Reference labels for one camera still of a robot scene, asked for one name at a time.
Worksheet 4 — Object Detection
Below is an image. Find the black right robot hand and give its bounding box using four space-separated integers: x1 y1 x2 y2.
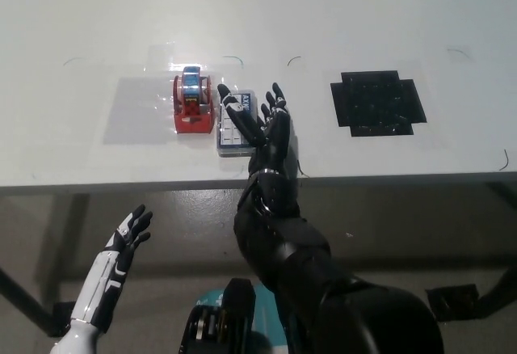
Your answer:
216 82 292 176

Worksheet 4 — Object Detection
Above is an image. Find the red tape dispenser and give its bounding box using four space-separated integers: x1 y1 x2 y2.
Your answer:
172 64 216 135

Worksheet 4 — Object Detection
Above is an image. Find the black diagonal table leg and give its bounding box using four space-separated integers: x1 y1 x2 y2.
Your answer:
476 264 517 321
0 265 57 333

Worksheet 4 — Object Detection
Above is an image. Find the black tape patch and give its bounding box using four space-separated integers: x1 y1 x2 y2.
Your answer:
330 70 428 138

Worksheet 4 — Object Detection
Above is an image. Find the clear box of screws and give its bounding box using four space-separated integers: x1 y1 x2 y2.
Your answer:
213 88 260 158

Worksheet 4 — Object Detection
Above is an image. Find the white and black left hand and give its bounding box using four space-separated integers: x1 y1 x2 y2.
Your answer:
69 204 154 335

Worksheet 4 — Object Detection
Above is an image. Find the black and teal robot body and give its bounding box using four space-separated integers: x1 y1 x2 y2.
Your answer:
179 276 294 354

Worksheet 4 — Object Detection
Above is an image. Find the black table foot plate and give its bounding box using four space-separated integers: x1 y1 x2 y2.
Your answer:
48 300 78 338

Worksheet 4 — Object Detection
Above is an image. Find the grey upright table leg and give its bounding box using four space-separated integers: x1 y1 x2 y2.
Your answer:
32 194 90 310

